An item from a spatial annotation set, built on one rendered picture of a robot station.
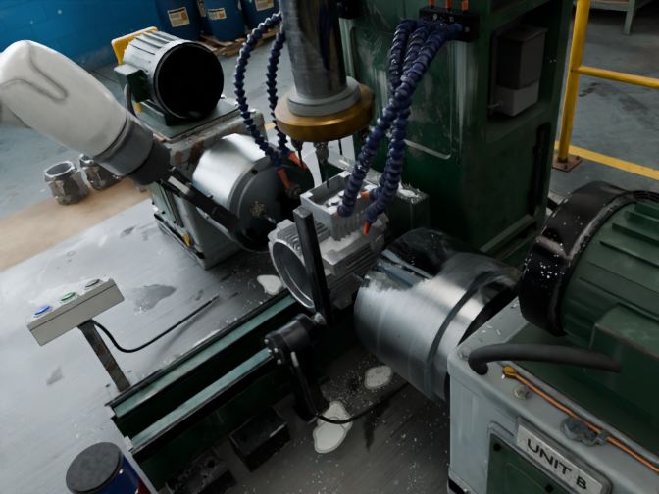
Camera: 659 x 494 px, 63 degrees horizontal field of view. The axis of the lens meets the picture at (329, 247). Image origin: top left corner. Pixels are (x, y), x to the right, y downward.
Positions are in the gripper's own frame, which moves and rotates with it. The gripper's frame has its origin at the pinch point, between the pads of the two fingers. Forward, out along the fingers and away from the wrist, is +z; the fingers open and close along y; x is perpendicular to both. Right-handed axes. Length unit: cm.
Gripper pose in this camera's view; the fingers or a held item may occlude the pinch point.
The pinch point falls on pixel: (222, 216)
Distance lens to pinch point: 100.2
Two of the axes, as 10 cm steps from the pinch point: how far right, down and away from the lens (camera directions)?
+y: -6.2, -4.1, 6.7
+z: 5.1, 4.3, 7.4
